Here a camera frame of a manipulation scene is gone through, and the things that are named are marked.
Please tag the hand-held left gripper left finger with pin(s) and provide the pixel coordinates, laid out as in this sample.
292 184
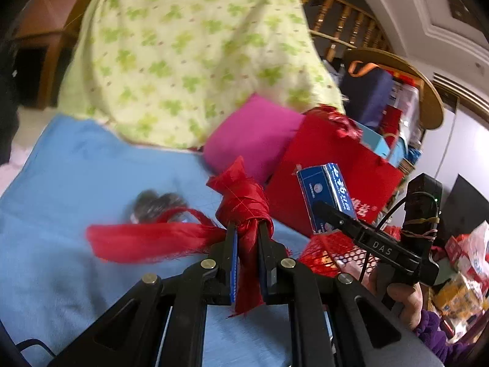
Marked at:
234 263

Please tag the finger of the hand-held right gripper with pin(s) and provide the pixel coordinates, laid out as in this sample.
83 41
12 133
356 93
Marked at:
336 220

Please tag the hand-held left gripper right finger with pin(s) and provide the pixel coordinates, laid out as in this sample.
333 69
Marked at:
263 271

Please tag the blue and white carton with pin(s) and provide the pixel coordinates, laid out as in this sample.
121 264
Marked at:
324 195

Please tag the red mesh plastic basket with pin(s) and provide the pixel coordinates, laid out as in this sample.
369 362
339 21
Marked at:
332 252

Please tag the red ribbon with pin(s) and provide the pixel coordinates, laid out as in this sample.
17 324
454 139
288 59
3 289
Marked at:
244 202

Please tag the black plastic bag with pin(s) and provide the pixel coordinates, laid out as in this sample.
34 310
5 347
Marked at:
152 204

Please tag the person's right forearm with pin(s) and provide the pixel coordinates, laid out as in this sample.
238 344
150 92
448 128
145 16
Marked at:
435 336

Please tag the person's right hand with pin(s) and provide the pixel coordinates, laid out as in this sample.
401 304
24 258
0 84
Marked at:
405 302

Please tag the black flat screen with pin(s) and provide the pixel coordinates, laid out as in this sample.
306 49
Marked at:
466 206

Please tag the white plastic bag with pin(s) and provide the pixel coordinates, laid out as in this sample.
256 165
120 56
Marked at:
477 244

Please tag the red paper bag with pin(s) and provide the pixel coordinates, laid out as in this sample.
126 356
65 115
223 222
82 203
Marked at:
305 153

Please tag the light blue cardboard box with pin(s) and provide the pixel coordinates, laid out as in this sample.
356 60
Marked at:
372 141

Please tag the red plastic bag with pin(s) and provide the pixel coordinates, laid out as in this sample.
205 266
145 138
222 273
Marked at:
340 120

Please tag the pink pillow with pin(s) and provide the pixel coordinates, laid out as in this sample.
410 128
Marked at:
252 137

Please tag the light blue blanket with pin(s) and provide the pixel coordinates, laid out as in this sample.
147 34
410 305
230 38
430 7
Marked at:
68 198

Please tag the wooden stair railing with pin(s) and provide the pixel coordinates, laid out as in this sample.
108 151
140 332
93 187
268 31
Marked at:
344 19

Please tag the green clover print quilt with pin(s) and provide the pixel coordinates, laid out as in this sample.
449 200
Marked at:
191 57

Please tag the black fuzzy cloth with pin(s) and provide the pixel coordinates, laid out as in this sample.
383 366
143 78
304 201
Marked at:
7 122

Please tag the wooden pillar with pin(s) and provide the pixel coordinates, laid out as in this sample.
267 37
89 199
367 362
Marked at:
42 15

